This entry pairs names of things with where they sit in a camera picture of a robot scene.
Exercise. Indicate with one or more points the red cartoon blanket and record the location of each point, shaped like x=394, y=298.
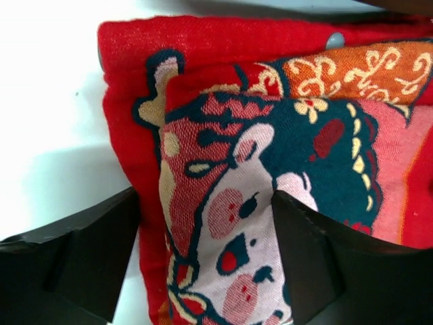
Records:
x=210, y=116

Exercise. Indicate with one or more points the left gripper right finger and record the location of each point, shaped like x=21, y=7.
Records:
x=337, y=275

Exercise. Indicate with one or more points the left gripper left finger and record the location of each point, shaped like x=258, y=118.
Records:
x=70, y=270

